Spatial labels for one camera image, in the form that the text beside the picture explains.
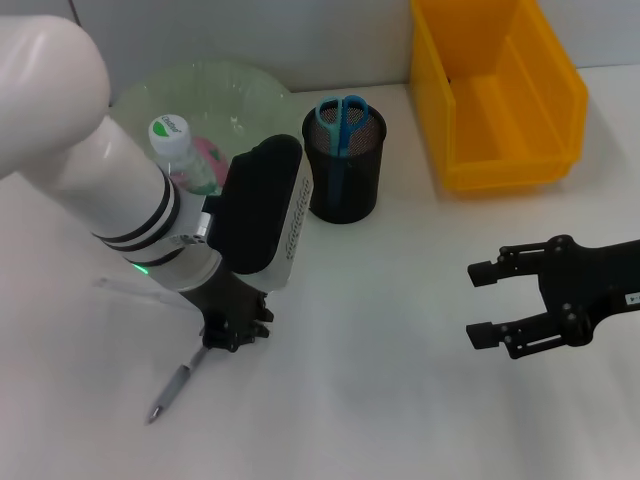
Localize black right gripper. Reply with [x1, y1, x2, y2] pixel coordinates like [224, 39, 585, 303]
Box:
[465, 234, 640, 360]

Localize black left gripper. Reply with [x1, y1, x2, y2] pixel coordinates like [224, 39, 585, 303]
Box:
[182, 272, 274, 354]

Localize grey clear pen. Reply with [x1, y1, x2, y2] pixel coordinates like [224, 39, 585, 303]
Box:
[147, 344, 209, 425]

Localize clear plastic ruler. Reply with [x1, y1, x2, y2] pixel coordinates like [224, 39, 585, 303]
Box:
[93, 276, 204, 314]

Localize pink peach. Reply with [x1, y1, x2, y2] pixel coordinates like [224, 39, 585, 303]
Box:
[192, 138, 231, 184]

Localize clear green-label water bottle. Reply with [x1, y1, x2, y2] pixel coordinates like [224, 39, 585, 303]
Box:
[147, 114, 224, 197]

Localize blue scissors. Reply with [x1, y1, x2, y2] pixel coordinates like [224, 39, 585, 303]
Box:
[313, 94, 371, 209]

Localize black mesh pen holder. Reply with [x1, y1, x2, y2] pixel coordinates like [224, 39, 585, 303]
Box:
[301, 99, 389, 225]

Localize green glass fruit plate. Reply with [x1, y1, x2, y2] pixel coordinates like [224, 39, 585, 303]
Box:
[112, 59, 301, 201]

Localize yellow plastic bin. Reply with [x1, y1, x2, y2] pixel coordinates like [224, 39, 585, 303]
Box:
[409, 0, 589, 194]

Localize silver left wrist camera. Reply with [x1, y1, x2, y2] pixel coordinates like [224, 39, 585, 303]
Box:
[207, 133, 315, 291]

